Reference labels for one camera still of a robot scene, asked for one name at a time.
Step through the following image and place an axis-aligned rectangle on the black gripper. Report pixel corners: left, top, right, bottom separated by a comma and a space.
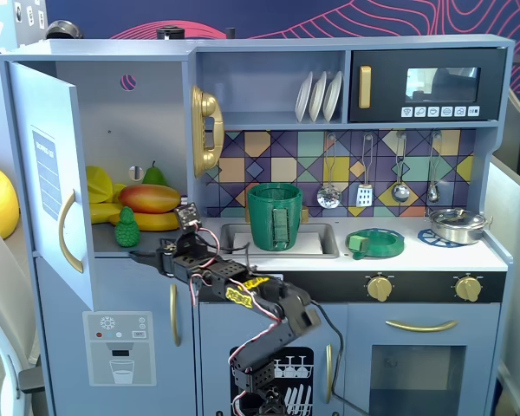
128, 231, 221, 283

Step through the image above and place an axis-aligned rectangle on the green toy pineapple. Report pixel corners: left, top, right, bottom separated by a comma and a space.
114, 205, 141, 248

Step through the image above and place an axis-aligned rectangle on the blue cabinet door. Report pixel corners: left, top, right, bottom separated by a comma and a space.
6, 60, 97, 312

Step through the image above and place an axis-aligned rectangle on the yellow toy banana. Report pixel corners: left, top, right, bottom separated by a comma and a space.
89, 202, 183, 232

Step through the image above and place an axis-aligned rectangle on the red yellow toy mango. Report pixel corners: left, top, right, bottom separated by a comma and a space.
119, 184, 182, 214

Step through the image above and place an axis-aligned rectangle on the green toy pear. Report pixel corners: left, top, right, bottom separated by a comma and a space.
141, 160, 168, 186

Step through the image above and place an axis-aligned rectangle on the blue fridge door with dispenser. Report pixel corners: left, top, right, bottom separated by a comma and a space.
34, 255, 197, 416

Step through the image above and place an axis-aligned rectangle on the yellow faceted toy fruit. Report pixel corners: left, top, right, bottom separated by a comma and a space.
85, 166, 127, 205

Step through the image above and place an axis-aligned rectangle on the blue dishwasher door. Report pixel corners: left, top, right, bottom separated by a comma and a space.
198, 302, 348, 416

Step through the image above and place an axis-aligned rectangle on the green printed cup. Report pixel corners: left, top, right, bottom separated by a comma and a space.
247, 183, 304, 252

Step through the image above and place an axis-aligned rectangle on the white office chair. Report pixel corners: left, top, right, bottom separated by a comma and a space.
0, 215, 45, 416

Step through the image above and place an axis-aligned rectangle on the gold toy telephone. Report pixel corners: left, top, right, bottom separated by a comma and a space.
189, 84, 225, 178

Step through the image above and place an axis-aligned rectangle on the grey toy sink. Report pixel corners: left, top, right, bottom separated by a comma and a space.
219, 223, 340, 260

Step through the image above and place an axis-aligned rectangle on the steel skimmer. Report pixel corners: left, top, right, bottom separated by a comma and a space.
315, 133, 343, 208

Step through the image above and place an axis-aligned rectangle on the blue toy kitchen body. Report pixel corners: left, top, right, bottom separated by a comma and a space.
0, 36, 517, 416

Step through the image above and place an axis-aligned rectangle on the white toy plate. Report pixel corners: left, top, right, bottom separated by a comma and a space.
295, 71, 315, 123
322, 70, 343, 122
308, 71, 329, 123

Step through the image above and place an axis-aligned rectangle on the steel slotted spatula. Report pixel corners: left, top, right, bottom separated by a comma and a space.
355, 133, 374, 208

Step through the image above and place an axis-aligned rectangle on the black cylinder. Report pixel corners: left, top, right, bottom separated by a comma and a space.
156, 26, 185, 41

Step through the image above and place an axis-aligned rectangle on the blue oven door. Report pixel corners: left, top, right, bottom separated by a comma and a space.
346, 302, 502, 416

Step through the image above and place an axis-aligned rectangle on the gold stove knob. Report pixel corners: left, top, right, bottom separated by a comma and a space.
367, 276, 393, 301
454, 276, 482, 302

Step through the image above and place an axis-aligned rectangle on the black round helmet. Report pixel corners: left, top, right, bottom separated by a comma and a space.
45, 19, 84, 41

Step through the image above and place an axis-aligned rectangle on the steel ladle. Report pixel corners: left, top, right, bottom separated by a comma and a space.
391, 132, 411, 204

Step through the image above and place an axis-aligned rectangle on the blue round trivet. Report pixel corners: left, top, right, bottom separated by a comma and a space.
417, 228, 469, 249

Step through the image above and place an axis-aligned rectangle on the steel spoon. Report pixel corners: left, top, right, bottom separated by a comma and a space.
426, 131, 443, 204

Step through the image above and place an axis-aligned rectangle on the black microwave door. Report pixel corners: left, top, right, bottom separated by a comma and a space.
348, 48, 508, 125

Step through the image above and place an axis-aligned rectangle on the steel toy pot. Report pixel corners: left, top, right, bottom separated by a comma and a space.
425, 207, 493, 246

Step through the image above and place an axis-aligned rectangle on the grey office partition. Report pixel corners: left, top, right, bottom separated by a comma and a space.
484, 88, 520, 416

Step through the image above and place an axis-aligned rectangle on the black wrist camera board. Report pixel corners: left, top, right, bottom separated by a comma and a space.
174, 201, 202, 231

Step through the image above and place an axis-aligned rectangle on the gold fridge door handle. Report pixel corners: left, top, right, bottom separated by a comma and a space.
169, 283, 182, 347

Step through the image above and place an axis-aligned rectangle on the black camera cable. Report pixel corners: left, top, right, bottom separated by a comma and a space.
197, 225, 252, 273

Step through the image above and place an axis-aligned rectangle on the gold curved cabinet door handle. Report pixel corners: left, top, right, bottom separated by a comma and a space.
58, 189, 84, 274

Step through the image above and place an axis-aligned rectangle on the black power cable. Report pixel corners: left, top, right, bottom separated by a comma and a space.
309, 301, 369, 416

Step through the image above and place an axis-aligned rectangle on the gold dishwasher door handle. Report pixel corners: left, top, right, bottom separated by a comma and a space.
324, 344, 334, 404

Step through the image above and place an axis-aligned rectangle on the gold microwave handle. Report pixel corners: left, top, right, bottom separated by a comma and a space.
357, 65, 373, 109

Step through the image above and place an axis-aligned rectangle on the gold oven door handle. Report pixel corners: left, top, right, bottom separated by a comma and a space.
385, 319, 459, 333

